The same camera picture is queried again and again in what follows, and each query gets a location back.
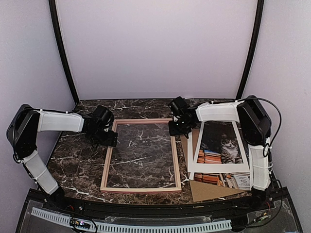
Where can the white photo mat board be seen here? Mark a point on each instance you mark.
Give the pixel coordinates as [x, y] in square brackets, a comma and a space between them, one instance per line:
[219, 149]

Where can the pink wooden picture frame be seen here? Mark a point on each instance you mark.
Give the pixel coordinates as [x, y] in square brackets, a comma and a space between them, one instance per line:
[177, 188]

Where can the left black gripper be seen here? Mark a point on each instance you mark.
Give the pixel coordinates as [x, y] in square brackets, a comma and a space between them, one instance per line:
[111, 140]

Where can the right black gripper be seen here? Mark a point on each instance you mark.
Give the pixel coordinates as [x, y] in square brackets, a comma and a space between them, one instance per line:
[173, 131]

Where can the brown cardboard backing board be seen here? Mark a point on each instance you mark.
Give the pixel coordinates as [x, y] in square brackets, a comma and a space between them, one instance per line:
[204, 191]

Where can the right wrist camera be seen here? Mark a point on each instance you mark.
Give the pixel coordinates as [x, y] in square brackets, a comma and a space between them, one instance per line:
[176, 115]

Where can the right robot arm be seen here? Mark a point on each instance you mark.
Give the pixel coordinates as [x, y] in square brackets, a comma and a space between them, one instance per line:
[256, 129]

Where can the black corner post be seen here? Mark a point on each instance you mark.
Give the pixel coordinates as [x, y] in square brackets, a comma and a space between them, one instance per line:
[252, 49]
[61, 50]

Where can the clear acrylic sheet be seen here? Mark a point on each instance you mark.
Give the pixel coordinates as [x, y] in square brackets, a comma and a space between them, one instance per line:
[142, 158]

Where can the black front rail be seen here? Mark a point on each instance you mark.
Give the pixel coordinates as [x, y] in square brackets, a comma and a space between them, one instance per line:
[232, 208]

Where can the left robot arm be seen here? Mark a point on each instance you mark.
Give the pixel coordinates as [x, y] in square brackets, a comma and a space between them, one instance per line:
[28, 122]

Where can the left black corner post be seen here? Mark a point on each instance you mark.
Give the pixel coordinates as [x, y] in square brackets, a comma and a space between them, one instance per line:
[61, 50]

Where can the cat and books photo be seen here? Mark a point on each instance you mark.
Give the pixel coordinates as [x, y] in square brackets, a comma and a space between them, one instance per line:
[239, 180]

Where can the right black corner post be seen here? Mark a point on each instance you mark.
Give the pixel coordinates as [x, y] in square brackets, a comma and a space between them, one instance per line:
[252, 49]

